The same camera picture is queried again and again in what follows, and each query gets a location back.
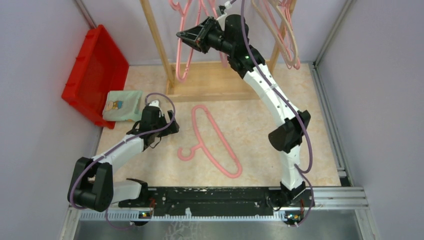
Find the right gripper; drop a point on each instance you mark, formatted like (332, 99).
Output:
(196, 37)

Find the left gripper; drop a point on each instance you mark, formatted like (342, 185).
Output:
(173, 129)

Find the beige plastic hanger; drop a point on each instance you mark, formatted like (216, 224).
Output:
(281, 30)

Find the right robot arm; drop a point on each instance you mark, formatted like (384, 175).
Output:
(232, 40)

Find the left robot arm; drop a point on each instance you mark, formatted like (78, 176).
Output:
(92, 184)

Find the wooden hanger rack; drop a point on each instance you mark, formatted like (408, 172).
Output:
(209, 80)

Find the folded green cloth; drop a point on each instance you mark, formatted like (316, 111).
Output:
(123, 105)

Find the red plastic bin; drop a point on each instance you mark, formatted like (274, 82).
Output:
(100, 67)

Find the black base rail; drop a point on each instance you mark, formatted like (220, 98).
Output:
(234, 203)

